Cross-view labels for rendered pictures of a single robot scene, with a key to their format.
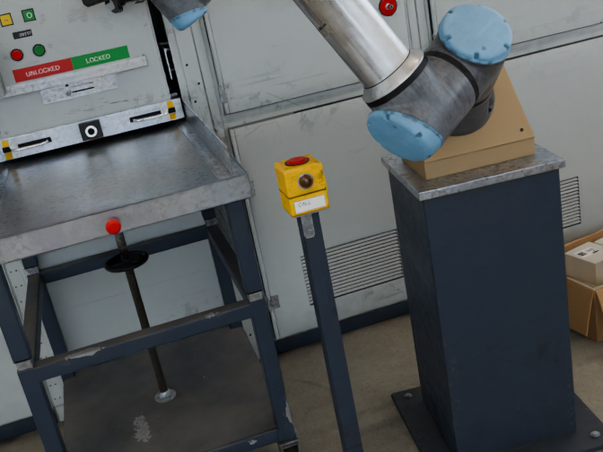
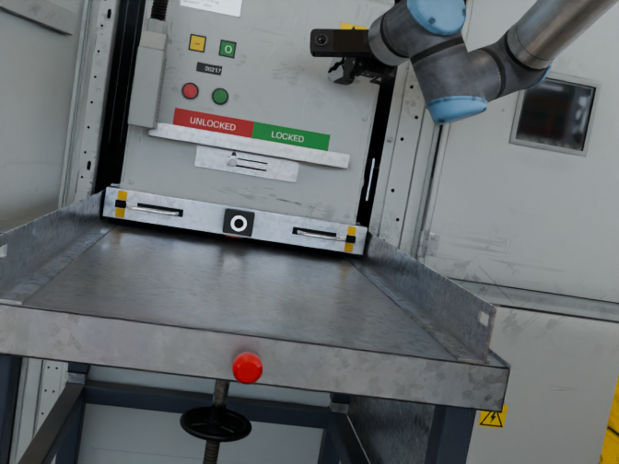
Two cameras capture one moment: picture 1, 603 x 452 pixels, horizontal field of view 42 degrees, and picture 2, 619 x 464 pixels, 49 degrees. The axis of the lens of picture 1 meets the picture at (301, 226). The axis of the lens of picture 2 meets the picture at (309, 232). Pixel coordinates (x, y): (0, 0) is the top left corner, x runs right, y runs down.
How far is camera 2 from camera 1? 97 cm
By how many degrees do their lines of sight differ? 15
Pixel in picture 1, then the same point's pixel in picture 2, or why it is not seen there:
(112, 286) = (170, 442)
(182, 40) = (400, 157)
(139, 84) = (323, 191)
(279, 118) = not seen: hidden behind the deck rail
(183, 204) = (380, 377)
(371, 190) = (559, 449)
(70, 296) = (110, 433)
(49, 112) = (196, 179)
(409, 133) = not seen: outside the picture
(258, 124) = not seen: hidden behind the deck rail
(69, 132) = (210, 214)
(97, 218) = (223, 341)
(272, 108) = (474, 289)
